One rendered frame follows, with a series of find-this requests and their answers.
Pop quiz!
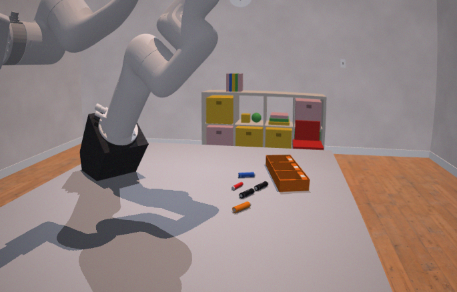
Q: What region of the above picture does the red battery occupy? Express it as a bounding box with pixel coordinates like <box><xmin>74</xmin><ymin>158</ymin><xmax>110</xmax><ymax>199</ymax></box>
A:
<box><xmin>232</xmin><ymin>182</ymin><xmax>243</xmax><ymax>190</ymax></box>

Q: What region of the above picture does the black aa battery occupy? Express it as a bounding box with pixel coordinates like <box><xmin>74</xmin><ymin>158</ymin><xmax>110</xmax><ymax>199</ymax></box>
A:
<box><xmin>239</xmin><ymin>188</ymin><xmax>255</xmax><ymax>198</ymax></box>
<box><xmin>254</xmin><ymin>181</ymin><xmax>269</xmax><ymax>191</ymax></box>

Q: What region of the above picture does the blue aa battery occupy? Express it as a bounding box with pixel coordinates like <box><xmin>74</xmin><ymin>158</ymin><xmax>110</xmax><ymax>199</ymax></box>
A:
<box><xmin>238</xmin><ymin>172</ymin><xmax>256</xmax><ymax>177</ymax></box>

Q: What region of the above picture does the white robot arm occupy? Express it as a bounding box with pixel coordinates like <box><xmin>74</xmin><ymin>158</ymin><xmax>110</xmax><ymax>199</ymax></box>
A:
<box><xmin>3</xmin><ymin>0</ymin><xmax>219</xmax><ymax>145</ymax></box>

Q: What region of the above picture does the orange rack of three bins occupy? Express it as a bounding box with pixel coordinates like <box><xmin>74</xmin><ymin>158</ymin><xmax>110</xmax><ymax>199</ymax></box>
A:
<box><xmin>266</xmin><ymin>155</ymin><xmax>310</xmax><ymax>192</ymax></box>

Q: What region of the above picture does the orange battery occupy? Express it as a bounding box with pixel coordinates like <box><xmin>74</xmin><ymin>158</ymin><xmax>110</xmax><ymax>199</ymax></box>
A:
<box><xmin>232</xmin><ymin>201</ymin><xmax>252</xmax><ymax>213</ymax></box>

